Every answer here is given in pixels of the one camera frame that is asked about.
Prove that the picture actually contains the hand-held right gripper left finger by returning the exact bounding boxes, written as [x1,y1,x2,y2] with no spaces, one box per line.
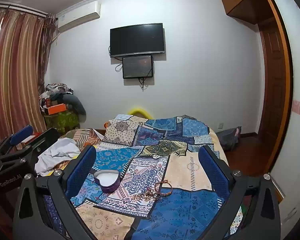
[12,145,98,240]

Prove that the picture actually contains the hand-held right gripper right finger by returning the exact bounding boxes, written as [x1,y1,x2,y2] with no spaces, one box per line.
[197,145,282,240]

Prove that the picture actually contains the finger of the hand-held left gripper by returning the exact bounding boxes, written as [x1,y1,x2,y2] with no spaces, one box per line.
[0,125,33,155]
[0,128,60,162]

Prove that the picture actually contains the purple heart-shaped box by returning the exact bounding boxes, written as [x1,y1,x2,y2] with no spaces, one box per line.
[94,169,121,194]

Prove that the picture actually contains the brown braided bracelet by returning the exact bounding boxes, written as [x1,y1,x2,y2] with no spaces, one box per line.
[154,181,173,198]

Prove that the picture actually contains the gold chain bracelet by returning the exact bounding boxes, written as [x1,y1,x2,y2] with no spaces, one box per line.
[134,189,161,201]

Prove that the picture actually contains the white cloth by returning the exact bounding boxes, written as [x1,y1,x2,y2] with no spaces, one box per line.
[35,138,82,178]

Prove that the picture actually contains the green patterned cloth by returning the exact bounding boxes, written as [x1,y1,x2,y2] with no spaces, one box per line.
[44,111,81,134]

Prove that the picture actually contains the orange box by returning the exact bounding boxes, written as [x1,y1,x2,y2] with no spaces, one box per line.
[43,102,68,116]

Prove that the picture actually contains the orange striped cloth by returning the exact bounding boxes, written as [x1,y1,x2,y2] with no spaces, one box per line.
[60,127,106,148]

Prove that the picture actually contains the dark backpack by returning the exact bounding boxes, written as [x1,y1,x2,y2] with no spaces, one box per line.
[218,126,242,152]

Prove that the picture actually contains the patchwork printed blanket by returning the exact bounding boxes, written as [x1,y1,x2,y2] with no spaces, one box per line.
[44,114,243,240]

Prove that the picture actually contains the grey cushion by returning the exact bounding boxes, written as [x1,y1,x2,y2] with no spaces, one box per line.
[62,94,87,123]

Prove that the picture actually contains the pile of clothes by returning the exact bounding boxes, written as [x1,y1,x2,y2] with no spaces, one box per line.
[39,82,74,110]

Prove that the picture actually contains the striped brown curtain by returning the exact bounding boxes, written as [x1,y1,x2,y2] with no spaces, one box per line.
[0,4,57,151]

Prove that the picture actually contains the wooden door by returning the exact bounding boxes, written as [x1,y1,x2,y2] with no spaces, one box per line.
[258,0,294,168]

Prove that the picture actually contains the white wardrobe door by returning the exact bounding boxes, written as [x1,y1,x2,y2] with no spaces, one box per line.
[267,0,300,230]

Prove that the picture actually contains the white air conditioner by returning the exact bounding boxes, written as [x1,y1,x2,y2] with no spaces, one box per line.
[56,1,101,33]

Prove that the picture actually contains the yellow ring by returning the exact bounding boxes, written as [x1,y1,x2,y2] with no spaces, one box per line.
[128,107,151,118]

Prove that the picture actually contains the black hanging cable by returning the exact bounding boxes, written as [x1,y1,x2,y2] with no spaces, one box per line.
[138,77,150,92]

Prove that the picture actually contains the small black wall monitor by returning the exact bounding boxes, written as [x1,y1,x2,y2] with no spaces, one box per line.
[122,55,154,79]

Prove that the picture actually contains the black wall television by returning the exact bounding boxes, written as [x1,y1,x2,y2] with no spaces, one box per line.
[110,23,165,58]

